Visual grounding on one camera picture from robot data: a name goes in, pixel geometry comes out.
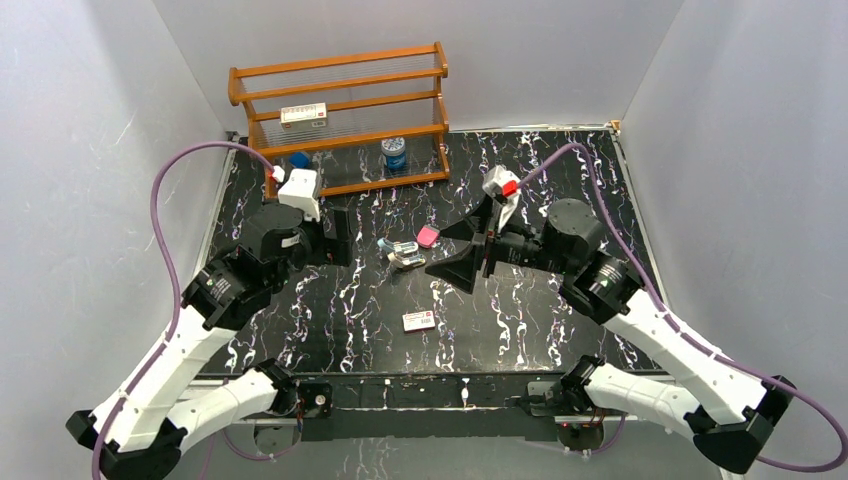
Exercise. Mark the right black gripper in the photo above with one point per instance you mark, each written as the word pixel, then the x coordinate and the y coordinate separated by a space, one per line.
pixel 460 271

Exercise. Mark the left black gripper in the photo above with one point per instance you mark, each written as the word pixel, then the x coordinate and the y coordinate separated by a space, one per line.
pixel 338 237

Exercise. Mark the light blue stapler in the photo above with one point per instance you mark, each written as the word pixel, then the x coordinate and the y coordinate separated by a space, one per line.
pixel 398 248

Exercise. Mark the red white staple box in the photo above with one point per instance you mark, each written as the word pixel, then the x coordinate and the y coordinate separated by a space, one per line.
pixel 417 321

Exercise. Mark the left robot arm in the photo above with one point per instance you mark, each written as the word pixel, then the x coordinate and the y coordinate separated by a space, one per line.
pixel 142 430

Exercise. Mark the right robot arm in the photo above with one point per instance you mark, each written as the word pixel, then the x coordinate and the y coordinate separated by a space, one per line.
pixel 727 415

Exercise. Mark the pink eraser block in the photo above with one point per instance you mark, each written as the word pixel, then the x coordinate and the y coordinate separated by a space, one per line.
pixel 427 236

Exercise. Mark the small blue box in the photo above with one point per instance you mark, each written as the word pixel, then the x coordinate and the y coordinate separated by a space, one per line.
pixel 300 160

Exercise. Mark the blue round tin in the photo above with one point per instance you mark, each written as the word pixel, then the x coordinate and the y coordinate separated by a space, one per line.
pixel 394 153

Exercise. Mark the orange wooden shelf rack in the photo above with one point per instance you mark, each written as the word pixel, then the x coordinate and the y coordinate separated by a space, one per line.
pixel 369 96

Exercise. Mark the white staple box on shelf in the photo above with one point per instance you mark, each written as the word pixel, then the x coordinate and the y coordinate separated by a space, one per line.
pixel 304 117

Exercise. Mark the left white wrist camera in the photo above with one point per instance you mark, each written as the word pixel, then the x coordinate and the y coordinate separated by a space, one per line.
pixel 301 190

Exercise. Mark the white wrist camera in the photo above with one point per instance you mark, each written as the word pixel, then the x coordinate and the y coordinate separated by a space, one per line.
pixel 502 185
pixel 301 190

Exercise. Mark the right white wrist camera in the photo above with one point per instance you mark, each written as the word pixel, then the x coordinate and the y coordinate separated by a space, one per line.
pixel 502 185

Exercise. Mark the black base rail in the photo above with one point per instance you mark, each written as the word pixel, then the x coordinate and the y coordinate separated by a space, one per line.
pixel 529 406

